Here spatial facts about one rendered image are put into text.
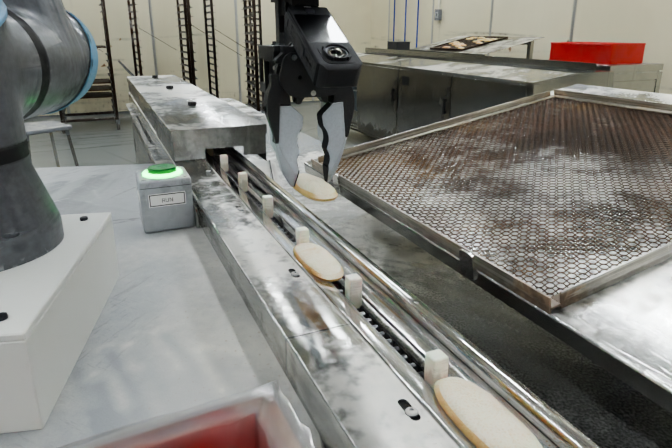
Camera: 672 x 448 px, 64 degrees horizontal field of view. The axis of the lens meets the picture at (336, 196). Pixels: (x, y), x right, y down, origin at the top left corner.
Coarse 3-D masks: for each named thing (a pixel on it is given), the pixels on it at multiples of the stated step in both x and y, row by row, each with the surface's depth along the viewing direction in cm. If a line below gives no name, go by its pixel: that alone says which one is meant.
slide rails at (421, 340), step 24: (216, 168) 98; (240, 168) 98; (240, 192) 84; (264, 192) 84; (264, 216) 73; (288, 216) 73; (288, 240) 65; (312, 240) 65; (336, 288) 53; (384, 312) 49; (408, 336) 45; (432, 336) 45; (456, 360) 42; (480, 384) 39; (432, 408) 36; (456, 432) 34
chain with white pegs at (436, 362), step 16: (224, 160) 100; (240, 176) 87; (272, 208) 76; (304, 240) 63; (352, 288) 51; (352, 304) 51; (368, 320) 49; (384, 336) 47; (400, 352) 45; (432, 352) 39; (416, 368) 43; (432, 368) 38; (432, 384) 39
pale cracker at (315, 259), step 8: (296, 248) 61; (304, 248) 60; (312, 248) 60; (320, 248) 60; (296, 256) 60; (304, 256) 58; (312, 256) 58; (320, 256) 58; (328, 256) 58; (304, 264) 57; (312, 264) 56; (320, 264) 56; (328, 264) 56; (336, 264) 56; (312, 272) 56; (320, 272) 55; (328, 272) 55; (336, 272) 55; (328, 280) 54; (336, 280) 55
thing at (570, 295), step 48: (576, 96) 96; (384, 144) 89; (432, 144) 86; (528, 144) 78; (624, 144) 72; (432, 192) 67; (528, 192) 62; (576, 192) 61; (624, 192) 58; (432, 240) 55; (624, 240) 49; (528, 288) 43; (576, 288) 42
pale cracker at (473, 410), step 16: (448, 384) 37; (464, 384) 37; (448, 400) 36; (464, 400) 35; (480, 400) 36; (496, 400) 36; (448, 416) 36; (464, 416) 34; (480, 416) 34; (496, 416) 34; (512, 416) 34; (464, 432) 34; (480, 432) 33; (496, 432) 33; (512, 432) 33; (528, 432) 33
